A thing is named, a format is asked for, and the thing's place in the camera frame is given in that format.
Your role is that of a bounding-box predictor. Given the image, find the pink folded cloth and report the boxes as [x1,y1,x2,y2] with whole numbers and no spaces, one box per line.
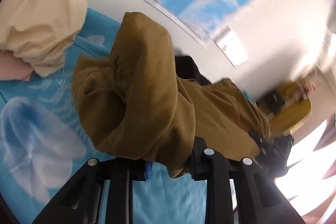
[0,51,34,81]

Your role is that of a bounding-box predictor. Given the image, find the black garment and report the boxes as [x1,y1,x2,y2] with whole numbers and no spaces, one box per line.
[175,56,211,86]

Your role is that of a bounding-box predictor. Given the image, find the blue patterned bed sheet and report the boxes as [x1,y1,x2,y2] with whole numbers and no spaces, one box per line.
[1,9,206,223]

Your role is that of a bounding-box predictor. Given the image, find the brown large shirt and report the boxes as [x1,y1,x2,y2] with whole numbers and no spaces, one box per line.
[72,12,270,178]

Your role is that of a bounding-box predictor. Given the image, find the cream pillow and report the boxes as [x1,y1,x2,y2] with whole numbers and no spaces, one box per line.
[1,0,88,77]

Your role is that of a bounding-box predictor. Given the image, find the yellow round table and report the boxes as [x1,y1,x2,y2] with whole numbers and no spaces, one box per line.
[256,81,315,137]

